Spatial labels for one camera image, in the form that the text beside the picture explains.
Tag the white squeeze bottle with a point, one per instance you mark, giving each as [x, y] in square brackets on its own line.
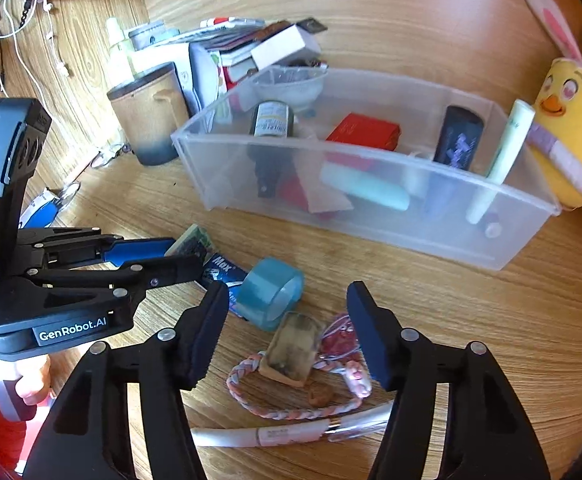
[161, 57]

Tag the blue tape roll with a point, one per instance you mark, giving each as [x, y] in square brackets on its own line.
[256, 292]

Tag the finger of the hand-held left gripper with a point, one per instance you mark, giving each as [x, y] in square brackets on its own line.
[138, 251]
[171, 272]

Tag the white ceramic bowl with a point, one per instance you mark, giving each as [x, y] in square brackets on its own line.
[291, 90]

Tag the blue and white box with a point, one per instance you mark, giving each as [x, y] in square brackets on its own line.
[41, 215]

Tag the clear plastic storage bin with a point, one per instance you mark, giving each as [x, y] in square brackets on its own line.
[421, 240]

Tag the clear spray bottle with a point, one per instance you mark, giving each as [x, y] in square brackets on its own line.
[118, 60]

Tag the yellow chick plush toy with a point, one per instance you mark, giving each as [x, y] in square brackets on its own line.
[571, 125]

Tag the stack of books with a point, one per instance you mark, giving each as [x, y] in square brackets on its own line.
[241, 67]

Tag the red pouch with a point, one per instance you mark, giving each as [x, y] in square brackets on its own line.
[363, 132]

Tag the green glass bottle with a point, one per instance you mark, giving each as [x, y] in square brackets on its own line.
[271, 120]

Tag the blue packet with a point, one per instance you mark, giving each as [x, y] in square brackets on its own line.
[223, 272]

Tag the white cream tube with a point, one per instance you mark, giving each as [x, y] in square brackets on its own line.
[366, 187]

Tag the teal round tin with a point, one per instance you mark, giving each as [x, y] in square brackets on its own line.
[148, 37]

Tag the white cardboard box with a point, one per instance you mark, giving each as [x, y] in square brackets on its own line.
[283, 45]

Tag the amber translucent block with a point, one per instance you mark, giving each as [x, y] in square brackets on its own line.
[291, 347]

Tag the pink ballpoint pen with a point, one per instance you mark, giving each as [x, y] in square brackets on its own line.
[281, 435]

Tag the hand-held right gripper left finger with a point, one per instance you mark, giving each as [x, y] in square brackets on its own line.
[206, 335]

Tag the black case with purple print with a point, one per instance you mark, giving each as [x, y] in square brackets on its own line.
[458, 140]

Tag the beige mug with lid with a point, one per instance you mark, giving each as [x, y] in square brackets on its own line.
[143, 120]

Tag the person's left hand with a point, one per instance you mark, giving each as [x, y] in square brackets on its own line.
[33, 380]

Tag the pale green tube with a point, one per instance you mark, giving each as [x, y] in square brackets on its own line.
[508, 150]

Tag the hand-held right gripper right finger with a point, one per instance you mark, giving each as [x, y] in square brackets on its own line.
[371, 335]

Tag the dark green-edged packet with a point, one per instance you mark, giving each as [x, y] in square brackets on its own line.
[193, 240]

